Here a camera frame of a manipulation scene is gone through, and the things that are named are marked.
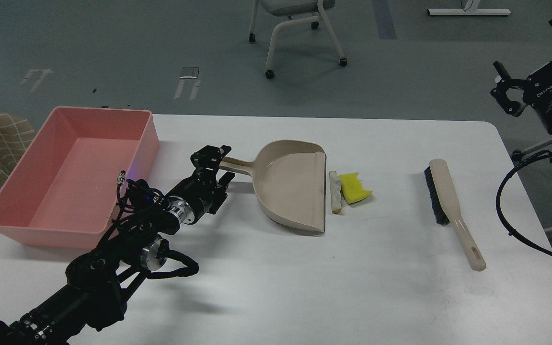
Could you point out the slice of bread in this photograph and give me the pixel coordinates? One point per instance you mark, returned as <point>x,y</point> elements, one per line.
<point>335,188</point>

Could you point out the white office chair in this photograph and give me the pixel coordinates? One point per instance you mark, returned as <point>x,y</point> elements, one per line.
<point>296,13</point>

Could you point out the beige plastic dustpan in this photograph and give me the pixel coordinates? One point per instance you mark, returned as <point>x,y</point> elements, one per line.
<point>289,181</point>

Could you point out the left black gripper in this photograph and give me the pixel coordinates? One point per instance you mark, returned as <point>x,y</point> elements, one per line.
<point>201,193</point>

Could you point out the grey stand leg right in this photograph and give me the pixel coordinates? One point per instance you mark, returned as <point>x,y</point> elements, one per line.
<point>519,154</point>

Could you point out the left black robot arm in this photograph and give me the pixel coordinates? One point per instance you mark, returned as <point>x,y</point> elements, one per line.
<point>101,282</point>

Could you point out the white desk base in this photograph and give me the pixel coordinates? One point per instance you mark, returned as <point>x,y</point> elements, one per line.
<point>469,8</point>

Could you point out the grey floor plate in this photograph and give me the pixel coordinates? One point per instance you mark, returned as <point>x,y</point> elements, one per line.
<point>189,72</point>

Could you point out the pink plastic bin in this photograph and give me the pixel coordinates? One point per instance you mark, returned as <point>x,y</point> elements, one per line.
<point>62,191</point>

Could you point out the yellow sponge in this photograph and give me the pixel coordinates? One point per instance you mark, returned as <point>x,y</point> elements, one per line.
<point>352,188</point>

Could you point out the beige hand brush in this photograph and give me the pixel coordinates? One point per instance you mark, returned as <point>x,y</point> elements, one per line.
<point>446,207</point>

